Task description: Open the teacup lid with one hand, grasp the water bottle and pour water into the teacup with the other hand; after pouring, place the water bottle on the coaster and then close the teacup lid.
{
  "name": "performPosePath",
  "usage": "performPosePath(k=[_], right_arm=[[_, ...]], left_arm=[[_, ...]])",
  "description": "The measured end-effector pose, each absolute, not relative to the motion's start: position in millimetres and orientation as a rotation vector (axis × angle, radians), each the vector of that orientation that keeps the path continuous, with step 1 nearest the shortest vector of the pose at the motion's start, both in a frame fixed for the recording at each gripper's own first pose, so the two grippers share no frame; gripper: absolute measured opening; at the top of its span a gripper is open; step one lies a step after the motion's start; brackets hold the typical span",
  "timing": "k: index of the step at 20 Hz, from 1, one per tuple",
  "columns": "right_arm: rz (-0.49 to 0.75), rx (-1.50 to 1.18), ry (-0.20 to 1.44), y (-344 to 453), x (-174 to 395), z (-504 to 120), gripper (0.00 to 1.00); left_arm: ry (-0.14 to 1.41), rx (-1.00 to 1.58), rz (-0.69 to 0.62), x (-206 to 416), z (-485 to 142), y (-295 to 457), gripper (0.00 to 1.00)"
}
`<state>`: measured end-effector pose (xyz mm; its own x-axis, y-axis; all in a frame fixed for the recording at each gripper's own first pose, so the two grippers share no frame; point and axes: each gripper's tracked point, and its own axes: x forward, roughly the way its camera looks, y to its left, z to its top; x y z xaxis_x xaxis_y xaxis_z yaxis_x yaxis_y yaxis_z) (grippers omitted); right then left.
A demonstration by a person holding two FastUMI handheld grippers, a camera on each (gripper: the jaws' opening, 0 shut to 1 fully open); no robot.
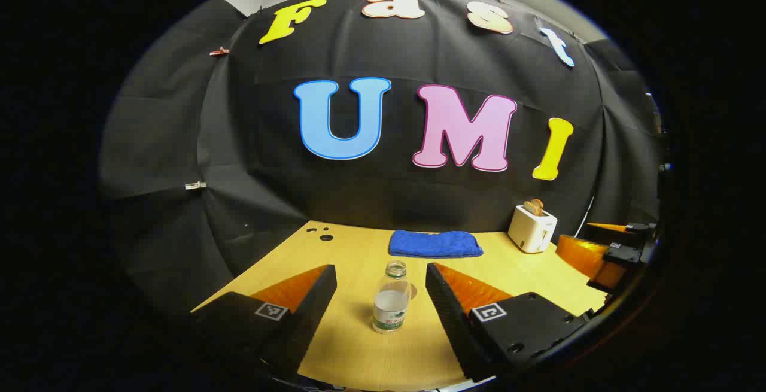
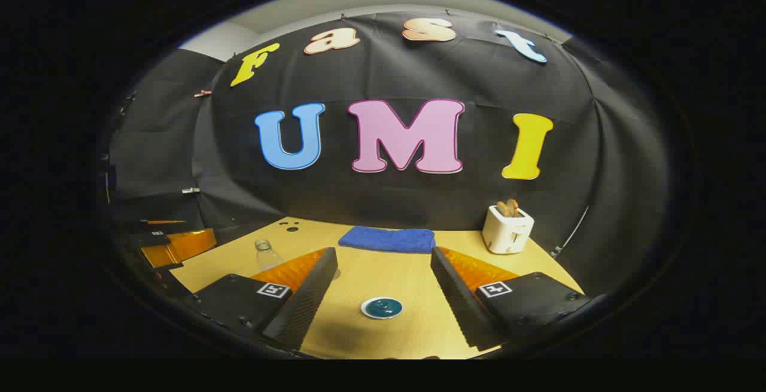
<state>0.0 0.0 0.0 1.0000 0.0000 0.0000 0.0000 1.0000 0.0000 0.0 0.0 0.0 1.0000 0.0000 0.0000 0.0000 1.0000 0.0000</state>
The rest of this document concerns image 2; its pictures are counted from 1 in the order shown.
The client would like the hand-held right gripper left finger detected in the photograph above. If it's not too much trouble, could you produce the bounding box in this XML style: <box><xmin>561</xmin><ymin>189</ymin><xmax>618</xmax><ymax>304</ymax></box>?
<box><xmin>183</xmin><ymin>247</ymin><xmax>339</xmax><ymax>354</ymax></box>

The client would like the teal teacup lid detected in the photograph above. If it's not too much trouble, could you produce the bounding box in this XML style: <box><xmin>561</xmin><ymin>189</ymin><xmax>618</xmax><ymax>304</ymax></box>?
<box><xmin>364</xmin><ymin>298</ymin><xmax>400</xmax><ymax>318</ymax></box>

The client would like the teal teacup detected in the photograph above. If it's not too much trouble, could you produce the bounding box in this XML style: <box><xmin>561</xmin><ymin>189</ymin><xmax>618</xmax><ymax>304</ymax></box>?
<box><xmin>360</xmin><ymin>296</ymin><xmax>404</xmax><ymax>321</ymax></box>

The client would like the white toaster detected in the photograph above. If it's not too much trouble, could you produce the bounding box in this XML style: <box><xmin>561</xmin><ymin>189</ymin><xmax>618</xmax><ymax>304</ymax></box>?
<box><xmin>482</xmin><ymin>203</ymin><xmax>535</xmax><ymax>255</ymax></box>

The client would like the blue towel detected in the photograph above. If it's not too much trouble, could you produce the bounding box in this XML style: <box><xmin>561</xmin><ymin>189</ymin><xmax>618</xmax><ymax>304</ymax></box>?
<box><xmin>338</xmin><ymin>226</ymin><xmax>436</xmax><ymax>254</ymax></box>

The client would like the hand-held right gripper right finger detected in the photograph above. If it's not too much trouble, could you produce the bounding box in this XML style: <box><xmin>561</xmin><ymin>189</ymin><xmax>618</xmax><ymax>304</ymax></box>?
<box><xmin>430</xmin><ymin>247</ymin><xmax>594</xmax><ymax>351</ymax></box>

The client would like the white cable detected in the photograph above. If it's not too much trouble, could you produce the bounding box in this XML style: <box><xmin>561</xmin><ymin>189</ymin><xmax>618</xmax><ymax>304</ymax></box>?
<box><xmin>551</xmin><ymin>205</ymin><xmax>590</xmax><ymax>259</ymax></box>

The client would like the clear plastic water bottle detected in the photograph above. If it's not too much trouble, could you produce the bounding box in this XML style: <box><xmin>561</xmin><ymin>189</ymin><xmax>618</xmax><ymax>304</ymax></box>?
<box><xmin>254</xmin><ymin>239</ymin><xmax>284</xmax><ymax>273</ymax></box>

